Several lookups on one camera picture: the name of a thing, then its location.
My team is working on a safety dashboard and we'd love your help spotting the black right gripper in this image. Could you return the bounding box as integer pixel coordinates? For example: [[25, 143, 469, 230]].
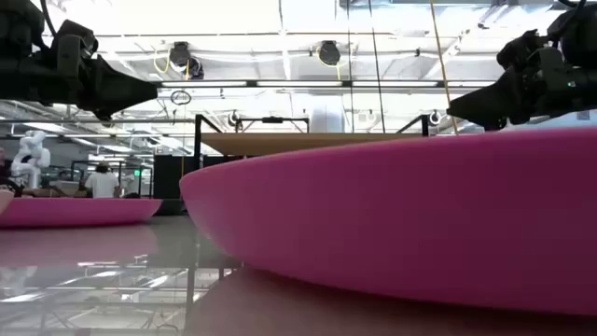
[[446, 45, 597, 133]]

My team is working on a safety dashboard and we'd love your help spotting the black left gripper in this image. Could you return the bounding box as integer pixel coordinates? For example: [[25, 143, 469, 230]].
[[0, 55, 159, 121]]

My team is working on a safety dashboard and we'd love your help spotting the purple plate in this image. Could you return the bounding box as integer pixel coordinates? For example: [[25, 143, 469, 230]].
[[0, 197, 163, 229]]

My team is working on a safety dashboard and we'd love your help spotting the pink plate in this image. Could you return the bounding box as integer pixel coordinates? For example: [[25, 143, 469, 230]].
[[179, 127, 597, 318]]

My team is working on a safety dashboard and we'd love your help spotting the peach plate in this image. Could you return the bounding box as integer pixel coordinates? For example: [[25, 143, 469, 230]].
[[0, 188, 16, 217]]

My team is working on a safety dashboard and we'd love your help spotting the person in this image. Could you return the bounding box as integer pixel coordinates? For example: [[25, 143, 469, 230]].
[[0, 146, 13, 182], [84, 161, 122, 200]]

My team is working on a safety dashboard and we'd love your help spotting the black cabinet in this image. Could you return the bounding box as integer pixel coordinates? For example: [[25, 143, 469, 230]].
[[152, 154, 243, 217]]

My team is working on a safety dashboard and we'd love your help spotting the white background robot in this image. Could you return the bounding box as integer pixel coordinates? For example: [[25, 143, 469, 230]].
[[10, 130, 52, 190]]

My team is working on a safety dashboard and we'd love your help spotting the long ceiling light strip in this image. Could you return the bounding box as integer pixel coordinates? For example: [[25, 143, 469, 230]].
[[158, 79, 497, 90]]

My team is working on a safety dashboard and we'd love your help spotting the yellow cable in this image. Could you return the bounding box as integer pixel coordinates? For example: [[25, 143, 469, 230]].
[[428, 0, 460, 136]]

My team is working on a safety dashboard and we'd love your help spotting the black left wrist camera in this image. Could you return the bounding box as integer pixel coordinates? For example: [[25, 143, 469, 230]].
[[49, 19, 100, 78]]

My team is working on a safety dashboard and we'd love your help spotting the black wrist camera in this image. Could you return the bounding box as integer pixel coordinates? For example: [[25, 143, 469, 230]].
[[49, 19, 100, 78], [495, 29, 548, 71]]

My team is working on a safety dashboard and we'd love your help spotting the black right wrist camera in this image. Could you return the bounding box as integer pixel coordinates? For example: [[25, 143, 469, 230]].
[[495, 29, 548, 71]]

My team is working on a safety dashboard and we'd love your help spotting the thin black cable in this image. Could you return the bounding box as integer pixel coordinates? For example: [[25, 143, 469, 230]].
[[345, 0, 353, 134]]

